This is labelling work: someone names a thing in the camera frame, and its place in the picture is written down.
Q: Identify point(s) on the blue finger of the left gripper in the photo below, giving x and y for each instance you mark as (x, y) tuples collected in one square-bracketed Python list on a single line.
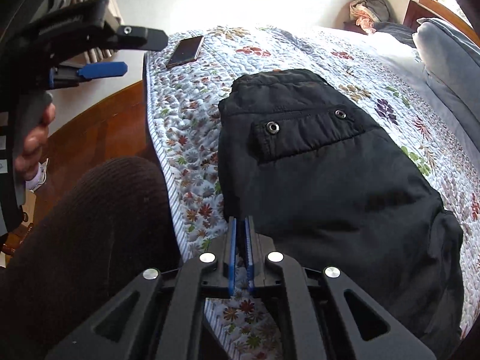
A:
[(71, 75), (137, 38)]

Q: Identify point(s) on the dark brown trouser leg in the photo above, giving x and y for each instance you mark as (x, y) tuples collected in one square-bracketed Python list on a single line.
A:
[(112, 226)]

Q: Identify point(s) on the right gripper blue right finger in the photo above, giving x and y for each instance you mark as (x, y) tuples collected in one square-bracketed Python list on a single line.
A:
[(255, 257)]

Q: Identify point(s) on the black smartphone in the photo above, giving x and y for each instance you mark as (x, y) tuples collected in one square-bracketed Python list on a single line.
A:
[(186, 51)]

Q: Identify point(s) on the grey blue pillow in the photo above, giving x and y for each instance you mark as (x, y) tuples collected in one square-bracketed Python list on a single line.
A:
[(452, 71)]

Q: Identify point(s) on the person's left hand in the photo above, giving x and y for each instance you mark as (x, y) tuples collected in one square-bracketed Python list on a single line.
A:
[(27, 163)]

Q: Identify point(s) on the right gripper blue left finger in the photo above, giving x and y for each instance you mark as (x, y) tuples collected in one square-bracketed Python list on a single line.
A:
[(230, 255)]

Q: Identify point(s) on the wooden framed window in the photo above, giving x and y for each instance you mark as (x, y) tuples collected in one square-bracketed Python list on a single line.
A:
[(451, 11)]

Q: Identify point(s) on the black pants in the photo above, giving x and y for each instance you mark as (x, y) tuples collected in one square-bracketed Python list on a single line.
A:
[(325, 181)]

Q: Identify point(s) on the pile of clothes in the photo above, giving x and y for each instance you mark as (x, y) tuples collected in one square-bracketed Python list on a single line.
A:
[(367, 13)]

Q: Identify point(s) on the floral quilted bedspread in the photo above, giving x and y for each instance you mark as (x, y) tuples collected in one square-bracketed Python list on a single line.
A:
[(185, 125)]

